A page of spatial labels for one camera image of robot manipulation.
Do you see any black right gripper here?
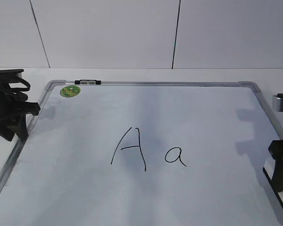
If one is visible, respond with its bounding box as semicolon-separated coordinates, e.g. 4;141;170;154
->
268;139;283;193

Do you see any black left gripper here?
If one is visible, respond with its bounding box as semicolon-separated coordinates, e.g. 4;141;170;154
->
0;77;40;141

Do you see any white whiteboard eraser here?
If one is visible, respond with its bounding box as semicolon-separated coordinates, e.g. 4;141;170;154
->
262;167;283;210

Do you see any round green sticker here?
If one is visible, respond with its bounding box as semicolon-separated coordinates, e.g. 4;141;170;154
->
60;85;81;98

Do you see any white aluminium-framed whiteboard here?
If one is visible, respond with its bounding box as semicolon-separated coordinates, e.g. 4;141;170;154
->
0;81;283;226

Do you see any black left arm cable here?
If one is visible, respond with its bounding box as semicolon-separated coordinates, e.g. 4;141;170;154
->
4;76;31;93

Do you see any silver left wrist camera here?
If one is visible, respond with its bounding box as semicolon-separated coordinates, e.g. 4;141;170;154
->
0;69;24;78

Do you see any black hanging clip on frame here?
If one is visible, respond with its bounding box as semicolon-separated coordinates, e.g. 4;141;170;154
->
75;80;101;85

